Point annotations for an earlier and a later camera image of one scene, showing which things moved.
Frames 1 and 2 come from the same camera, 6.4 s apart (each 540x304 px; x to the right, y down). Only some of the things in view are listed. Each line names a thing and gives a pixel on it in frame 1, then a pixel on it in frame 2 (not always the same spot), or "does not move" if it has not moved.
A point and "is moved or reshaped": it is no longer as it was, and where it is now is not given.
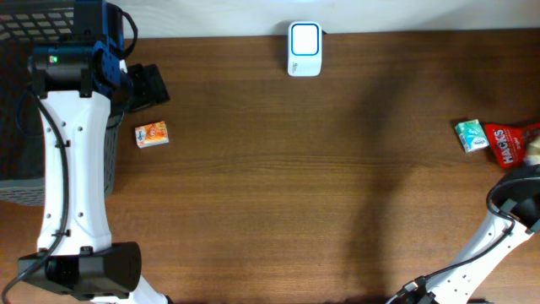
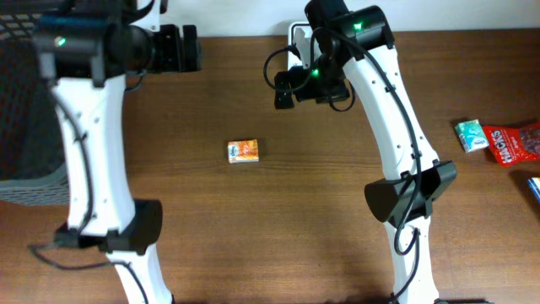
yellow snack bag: [533, 150] is moved or reshaped
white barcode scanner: [305, 49] does not move
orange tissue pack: [153, 134] to [244, 151]
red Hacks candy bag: [510, 142] does not move
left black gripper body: [148, 84] to [190, 48]
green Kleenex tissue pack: [472, 135] does not move
